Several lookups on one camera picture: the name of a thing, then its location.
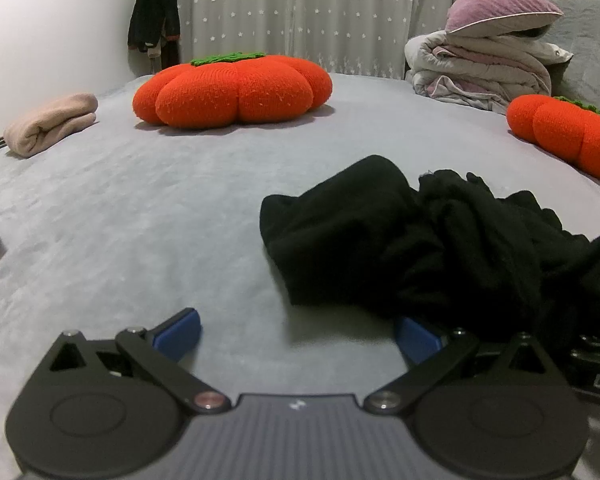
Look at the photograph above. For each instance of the hanging black coat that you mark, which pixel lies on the hanging black coat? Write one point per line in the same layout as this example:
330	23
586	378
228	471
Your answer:
152	10

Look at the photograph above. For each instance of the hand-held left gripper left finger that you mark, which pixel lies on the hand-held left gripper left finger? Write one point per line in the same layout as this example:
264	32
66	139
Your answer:
177	334

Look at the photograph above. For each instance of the small dark object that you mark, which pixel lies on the small dark object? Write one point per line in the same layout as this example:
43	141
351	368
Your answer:
0	143

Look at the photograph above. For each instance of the grey bed sheet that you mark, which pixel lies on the grey bed sheet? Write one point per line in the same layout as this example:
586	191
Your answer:
130	210

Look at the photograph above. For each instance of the grey quilted blanket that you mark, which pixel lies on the grey quilted blanket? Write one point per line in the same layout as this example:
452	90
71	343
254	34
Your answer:
595	35

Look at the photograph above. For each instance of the black knit garment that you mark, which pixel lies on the black knit garment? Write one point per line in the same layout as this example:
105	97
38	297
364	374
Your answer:
380	240

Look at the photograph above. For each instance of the grey star-patterned curtain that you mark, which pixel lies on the grey star-patterned curtain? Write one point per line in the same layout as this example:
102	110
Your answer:
305	10

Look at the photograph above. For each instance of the purple pillow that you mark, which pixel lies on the purple pillow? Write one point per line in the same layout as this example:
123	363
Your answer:
495	7

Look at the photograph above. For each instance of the folded pink beige garment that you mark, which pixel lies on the folded pink beige garment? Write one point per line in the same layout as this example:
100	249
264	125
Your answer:
50	122

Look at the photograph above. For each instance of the orange pumpkin cushion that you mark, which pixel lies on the orange pumpkin cushion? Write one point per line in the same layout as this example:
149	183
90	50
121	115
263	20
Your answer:
560	130
230	90

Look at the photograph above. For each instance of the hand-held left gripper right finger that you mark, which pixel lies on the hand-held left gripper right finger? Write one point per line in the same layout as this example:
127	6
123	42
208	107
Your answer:
417	342

